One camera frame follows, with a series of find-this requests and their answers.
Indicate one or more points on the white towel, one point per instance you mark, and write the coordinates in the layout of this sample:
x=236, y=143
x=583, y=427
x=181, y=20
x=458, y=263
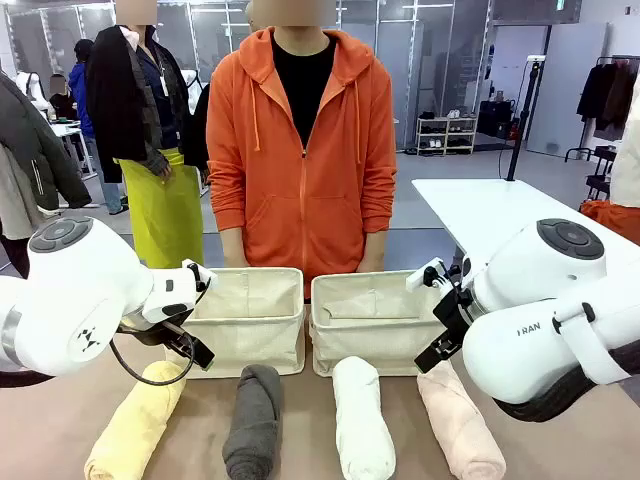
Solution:
x=360, y=420

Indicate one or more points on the person in orange hoodie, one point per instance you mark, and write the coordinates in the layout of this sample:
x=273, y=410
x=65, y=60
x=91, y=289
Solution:
x=300, y=190

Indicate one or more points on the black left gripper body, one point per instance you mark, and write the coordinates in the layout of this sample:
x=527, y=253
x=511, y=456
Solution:
x=177, y=336

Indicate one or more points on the pink towel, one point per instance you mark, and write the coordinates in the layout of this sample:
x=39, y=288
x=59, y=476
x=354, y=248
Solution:
x=460, y=430

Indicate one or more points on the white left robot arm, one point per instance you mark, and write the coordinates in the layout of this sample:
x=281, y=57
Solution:
x=75, y=280

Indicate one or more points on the person in blue jacket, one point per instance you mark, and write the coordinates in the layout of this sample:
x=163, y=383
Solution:
x=85, y=100

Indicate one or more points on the black tripod pole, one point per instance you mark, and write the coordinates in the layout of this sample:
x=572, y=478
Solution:
x=522, y=120

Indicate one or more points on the grey towel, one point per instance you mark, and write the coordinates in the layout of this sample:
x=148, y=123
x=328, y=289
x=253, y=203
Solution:
x=252, y=425

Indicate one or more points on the white shoe rack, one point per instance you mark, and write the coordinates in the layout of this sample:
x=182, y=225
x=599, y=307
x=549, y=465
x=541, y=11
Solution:
x=447, y=135

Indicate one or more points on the white side table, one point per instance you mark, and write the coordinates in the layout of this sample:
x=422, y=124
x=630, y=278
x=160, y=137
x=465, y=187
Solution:
x=490, y=210

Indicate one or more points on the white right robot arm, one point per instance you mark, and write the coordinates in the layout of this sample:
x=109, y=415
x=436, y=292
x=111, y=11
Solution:
x=530, y=300

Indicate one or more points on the person in black jacket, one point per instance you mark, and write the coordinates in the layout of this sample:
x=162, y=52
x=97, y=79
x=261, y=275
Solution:
x=201, y=125

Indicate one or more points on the person's left hand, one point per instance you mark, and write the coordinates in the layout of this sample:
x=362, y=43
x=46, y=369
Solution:
x=372, y=252

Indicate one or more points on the person's right hand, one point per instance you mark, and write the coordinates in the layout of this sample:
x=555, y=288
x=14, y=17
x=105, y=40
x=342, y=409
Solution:
x=235, y=250

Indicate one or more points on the beige fabric basket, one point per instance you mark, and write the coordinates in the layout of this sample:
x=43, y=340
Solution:
x=370, y=340
x=250, y=340

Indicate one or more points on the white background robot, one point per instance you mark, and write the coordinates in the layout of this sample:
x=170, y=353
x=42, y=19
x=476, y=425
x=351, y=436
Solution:
x=32, y=87

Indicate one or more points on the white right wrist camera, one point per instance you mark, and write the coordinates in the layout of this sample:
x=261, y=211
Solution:
x=422, y=275

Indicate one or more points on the figure in black coat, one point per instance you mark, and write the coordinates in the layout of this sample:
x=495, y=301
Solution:
x=125, y=100

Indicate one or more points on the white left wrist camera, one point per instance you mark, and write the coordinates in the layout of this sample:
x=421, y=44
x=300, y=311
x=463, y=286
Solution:
x=200, y=277

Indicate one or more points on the white background table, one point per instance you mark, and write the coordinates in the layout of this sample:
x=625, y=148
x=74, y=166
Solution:
x=67, y=131

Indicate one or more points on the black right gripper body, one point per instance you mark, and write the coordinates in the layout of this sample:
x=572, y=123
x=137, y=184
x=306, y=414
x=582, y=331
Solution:
x=454, y=315

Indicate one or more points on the black suitcase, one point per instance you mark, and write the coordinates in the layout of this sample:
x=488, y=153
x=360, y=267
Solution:
x=495, y=117

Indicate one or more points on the clothes rack with dark garments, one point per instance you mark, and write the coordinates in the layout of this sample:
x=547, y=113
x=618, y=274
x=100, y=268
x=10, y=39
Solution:
x=607, y=95

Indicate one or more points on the yellow towel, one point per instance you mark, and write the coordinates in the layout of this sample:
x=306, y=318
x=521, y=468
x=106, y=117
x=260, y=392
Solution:
x=135, y=420

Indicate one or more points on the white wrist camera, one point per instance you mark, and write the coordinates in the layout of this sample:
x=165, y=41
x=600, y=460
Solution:
x=200, y=277
x=422, y=275

